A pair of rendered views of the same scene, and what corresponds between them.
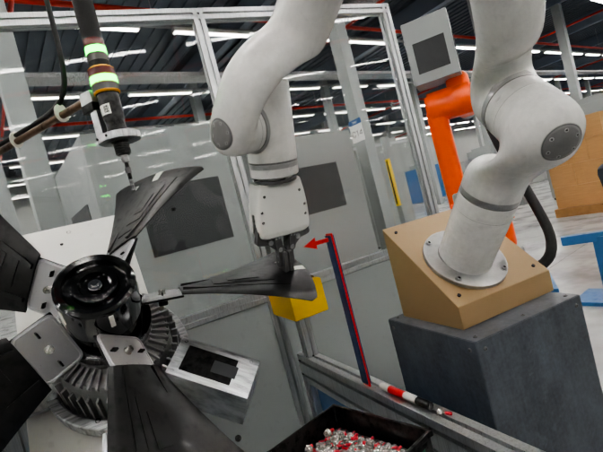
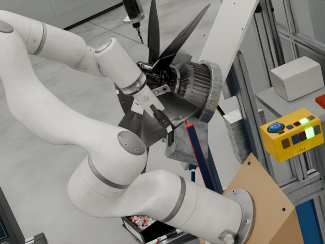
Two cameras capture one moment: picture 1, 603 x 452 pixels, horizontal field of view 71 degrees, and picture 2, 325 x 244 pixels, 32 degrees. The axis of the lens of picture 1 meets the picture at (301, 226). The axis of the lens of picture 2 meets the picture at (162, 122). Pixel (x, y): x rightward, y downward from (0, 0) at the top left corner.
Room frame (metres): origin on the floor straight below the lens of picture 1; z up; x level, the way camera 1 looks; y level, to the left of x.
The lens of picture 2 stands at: (1.25, -1.47, 1.97)
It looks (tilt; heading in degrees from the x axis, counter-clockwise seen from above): 27 degrees down; 108
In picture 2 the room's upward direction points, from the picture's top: 20 degrees counter-clockwise
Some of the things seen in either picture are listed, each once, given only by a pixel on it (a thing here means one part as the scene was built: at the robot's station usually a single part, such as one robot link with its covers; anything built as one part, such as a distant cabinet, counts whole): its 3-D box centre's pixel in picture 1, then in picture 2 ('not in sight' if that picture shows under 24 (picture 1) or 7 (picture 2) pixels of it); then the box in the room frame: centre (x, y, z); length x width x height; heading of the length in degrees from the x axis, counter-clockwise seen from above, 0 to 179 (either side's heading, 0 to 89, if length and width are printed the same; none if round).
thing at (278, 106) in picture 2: not in sight; (301, 100); (1.18, 0.60, 0.84); 0.36 x 0.24 x 0.03; 115
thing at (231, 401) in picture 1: (213, 381); (186, 139); (0.78, 0.23, 0.98); 0.20 x 0.16 x 0.20; 25
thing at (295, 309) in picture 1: (296, 299); (292, 136); (1.15, 0.06, 1.02); 0.16 x 0.10 x 0.11; 25
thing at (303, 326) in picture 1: (305, 334); (298, 162); (1.15, 0.06, 0.92); 0.03 x 0.03 x 0.12; 25
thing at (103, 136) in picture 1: (109, 115); (131, 5); (0.74, 0.27, 1.49); 0.09 x 0.07 x 0.10; 60
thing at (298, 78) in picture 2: not in sight; (295, 77); (1.18, 0.68, 0.91); 0.17 x 0.16 x 0.11; 25
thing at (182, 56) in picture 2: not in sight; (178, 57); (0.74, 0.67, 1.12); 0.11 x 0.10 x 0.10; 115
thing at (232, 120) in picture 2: not in sight; (248, 134); (0.94, 0.61, 0.73); 0.15 x 0.09 x 0.22; 25
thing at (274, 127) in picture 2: not in sight; (275, 127); (1.11, 0.04, 1.08); 0.04 x 0.04 x 0.02
